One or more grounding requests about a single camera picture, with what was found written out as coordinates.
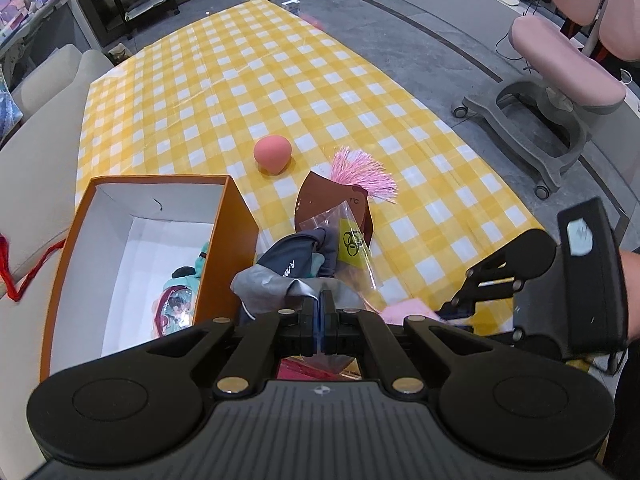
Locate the red ribbon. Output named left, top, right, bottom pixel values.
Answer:
left=0, top=235, right=66, bottom=302

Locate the pink office chair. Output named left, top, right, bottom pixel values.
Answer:
left=451, top=0, right=639, bottom=200

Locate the pink fluffy cloth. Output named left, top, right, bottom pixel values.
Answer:
left=380, top=298, right=442, bottom=325

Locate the beige sofa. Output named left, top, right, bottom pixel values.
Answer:
left=1, top=44, right=113, bottom=479

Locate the blue patterned cushion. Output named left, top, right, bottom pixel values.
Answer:
left=0, top=70, right=23, bottom=140

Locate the yellow checkered tablecloth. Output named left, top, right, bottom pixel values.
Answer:
left=76, top=0, right=536, bottom=310

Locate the pink sponge ball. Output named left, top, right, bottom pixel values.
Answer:
left=253, top=136, right=292, bottom=174

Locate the grey navy clothing bundle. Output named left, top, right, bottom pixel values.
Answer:
left=230, top=228, right=364, bottom=324

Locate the teal plush doll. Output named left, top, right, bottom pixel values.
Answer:
left=153, top=243, right=209, bottom=337

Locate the orange cardboard box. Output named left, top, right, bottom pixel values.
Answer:
left=40, top=174, right=258, bottom=378

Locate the person right hand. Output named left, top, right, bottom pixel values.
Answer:
left=620, top=252, right=640, bottom=340

